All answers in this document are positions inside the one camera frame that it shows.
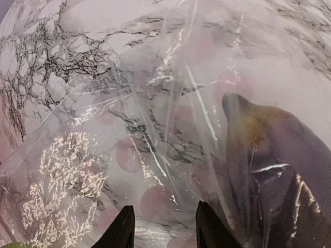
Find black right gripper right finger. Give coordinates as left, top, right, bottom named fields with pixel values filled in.
left=195, top=201, right=241, bottom=248

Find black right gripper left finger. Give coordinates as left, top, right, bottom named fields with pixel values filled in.
left=92, top=205, right=136, bottom=248

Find light green fake pear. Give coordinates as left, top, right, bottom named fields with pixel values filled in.
left=1, top=242, right=30, bottom=248

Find clear zip top bag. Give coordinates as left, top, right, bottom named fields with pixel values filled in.
left=1, top=1, right=330, bottom=247

